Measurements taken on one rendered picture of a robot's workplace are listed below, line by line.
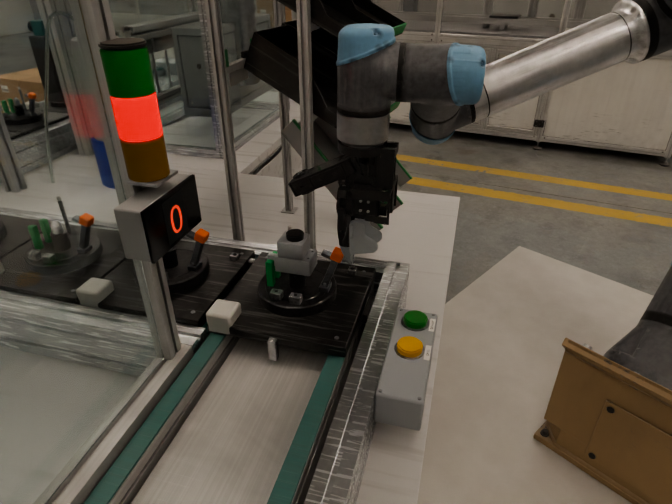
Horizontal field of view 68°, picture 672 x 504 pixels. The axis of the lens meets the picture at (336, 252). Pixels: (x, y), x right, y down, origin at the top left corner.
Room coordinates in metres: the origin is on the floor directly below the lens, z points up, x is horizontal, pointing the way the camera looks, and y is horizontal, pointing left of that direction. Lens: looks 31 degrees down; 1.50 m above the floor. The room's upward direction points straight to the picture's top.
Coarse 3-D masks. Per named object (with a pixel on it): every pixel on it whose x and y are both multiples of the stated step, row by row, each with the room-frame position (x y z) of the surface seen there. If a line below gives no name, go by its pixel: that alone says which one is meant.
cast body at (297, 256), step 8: (288, 232) 0.74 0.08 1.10; (296, 232) 0.74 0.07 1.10; (280, 240) 0.73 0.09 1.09; (288, 240) 0.73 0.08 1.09; (296, 240) 0.72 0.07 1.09; (304, 240) 0.73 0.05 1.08; (280, 248) 0.72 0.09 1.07; (288, 248) 0.72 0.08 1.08; (296, 248) 0.71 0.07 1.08; (304, 248) 0.72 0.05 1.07; (272, 256) 0.74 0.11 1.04; (280, 256) 0.72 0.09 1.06; (288, 256) 0.72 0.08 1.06; (296, 256) 0.71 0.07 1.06; (304, 256) 0.72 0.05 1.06; (312, 256) 0.73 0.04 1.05; (280, 264) 0.72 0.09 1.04; (288, 264) 0.72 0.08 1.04; (296, 264) 0.71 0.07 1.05; (304, 264) 0.71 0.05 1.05; (312, 264) 0.72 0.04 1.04; (288, 272) 0.72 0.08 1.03; (296, 272) 0.71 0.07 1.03; (304, 272) 0.71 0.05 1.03
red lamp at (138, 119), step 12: (144, 96) 0.57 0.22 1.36; (156, 96) 0.59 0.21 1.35; (120, 108) 0.56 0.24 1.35; (132, 108) 0.56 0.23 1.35; (144, 108) 0.57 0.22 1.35; (156, 108) 0.58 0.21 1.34; (120, 120) 0.56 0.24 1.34; (132, 120) 0.56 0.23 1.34; (144, 120) 0.56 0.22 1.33; (156, 120) 0.58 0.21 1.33; (120, 132) 0.57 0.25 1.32; (132, 132) 0.56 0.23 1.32; (144, 132) 0.56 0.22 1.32; (156, 132) 0.57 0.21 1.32
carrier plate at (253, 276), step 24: (264, 264) 0.83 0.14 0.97; (240, 288) 0.75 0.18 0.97; (360, 288) 0.75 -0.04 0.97; (264, 312) 0.68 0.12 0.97; (336, 312) 0.68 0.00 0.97; (360, 312) 0.69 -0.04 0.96; (240, 336) 0.64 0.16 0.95; (264, 336) 0.63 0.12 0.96; (288, 336) 0.62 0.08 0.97; (312, 336) 0.62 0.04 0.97; (336, 336) 0.62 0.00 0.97
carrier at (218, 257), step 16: (176, 256) 0.80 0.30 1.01; (208, 256) 0.86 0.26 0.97; (224, 256) 0.86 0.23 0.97; (240, 256) 0.86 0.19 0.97; (176, 272) 0.77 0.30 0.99; (192, 272) 0.78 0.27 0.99; (208, 272) 0.80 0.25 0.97; (224, 272) 0.80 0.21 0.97; (240, 272) 0.82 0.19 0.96; (176, 288) 0.74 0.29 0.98; (192, 288) 0.75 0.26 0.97; (208, 288) 0.75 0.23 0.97; (224, 288) 0.75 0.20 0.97; (176, 304) 0.70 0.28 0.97; (192, 304) 0.70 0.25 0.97; (208, 304) 0.70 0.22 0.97; (176, 320) 0.67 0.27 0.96; (192, 320) 0.66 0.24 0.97
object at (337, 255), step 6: (324, 252) 0.72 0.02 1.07; (330, 252) 0.73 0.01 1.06; (336, 252) 0.71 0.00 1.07; (330, 258) 0.71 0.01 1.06; (336, 258) 0.71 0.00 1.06; (342, 258) 0.71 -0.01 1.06; (330, 264) 0.71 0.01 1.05; (336, 264) 0.71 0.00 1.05; (330, 270) 0.71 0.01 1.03; (324, 276) 0.72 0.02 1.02; (330, 276) 0.71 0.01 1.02; (324, 282) 0.72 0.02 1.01
